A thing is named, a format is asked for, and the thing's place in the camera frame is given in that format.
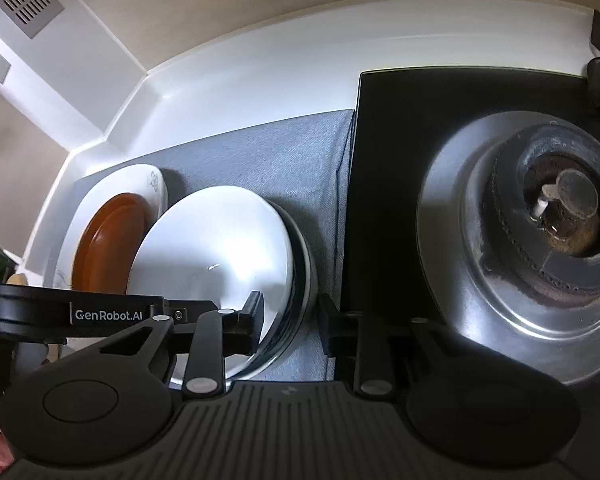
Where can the black glass gas stove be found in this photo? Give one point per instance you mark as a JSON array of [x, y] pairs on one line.
[[390, 135]]

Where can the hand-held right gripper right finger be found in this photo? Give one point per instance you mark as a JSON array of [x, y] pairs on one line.
[[337, 332]]

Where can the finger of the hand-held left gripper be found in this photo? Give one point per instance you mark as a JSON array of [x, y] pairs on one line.
[[185, 309]]

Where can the grey mat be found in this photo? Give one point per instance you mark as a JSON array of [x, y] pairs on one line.
[[280, 160]]

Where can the white bowl with blue pattern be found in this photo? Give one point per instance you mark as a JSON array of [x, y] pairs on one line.
[[205, 250]]

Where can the silver gas stove burner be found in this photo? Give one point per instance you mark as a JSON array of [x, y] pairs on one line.
[[455, 260]]

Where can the white square floral plate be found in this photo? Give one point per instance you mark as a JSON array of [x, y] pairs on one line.
[[130, 177]]

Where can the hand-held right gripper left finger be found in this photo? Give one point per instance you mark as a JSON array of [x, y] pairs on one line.
[[240, 330]]

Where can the brown round plate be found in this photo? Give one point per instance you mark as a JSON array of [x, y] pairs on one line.
[[105, 240]]

